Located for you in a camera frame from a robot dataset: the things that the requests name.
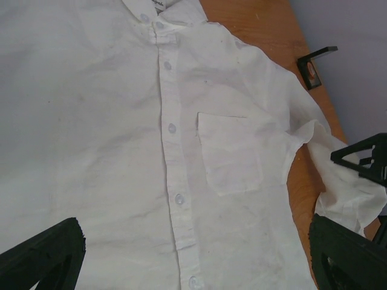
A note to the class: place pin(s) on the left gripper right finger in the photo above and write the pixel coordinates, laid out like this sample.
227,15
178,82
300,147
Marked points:
343,259

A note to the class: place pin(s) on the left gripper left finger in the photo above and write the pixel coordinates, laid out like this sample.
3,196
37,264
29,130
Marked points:
51,259

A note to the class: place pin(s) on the white button-up shirt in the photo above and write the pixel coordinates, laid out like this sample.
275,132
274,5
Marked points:
168,138

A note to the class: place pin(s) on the black open brooch box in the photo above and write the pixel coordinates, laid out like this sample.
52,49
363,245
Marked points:
302,64

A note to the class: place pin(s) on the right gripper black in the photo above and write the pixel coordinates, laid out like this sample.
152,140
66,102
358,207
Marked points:
374,166

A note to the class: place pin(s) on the colourful round brooch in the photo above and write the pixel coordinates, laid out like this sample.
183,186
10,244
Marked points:
312,76

